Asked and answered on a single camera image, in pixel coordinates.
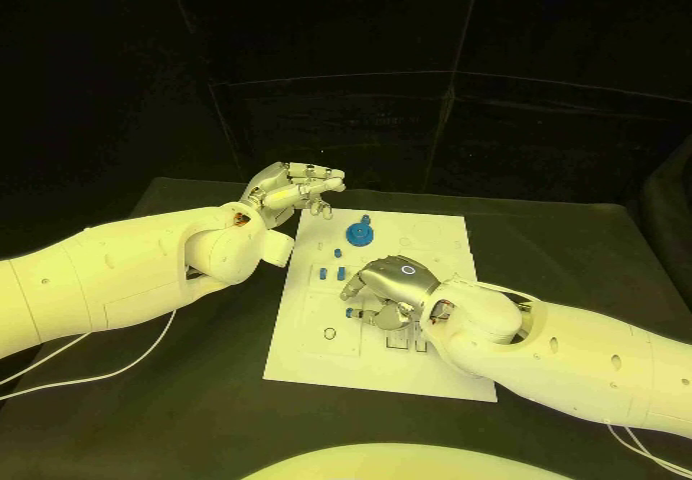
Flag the white task board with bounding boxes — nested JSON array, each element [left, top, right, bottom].
[[262, 207, 499, 403]]

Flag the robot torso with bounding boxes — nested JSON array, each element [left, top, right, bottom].
[[239, 442, 575, 480]]

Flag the blue gear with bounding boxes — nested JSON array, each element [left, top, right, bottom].
[[345, 214, 376, 248]]

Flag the white cable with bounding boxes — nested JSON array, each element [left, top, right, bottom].
[[623, 425, 692, 472], [0, 331, 94, 387], [0, 309, 179, 402], [604, 422, 692, 479], [453, 275, 545, 303]]

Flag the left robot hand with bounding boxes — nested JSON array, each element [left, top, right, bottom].
[[236, 161, 347, 230]]

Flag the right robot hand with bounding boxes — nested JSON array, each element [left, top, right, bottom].
[[339, 254, 443, 331]]

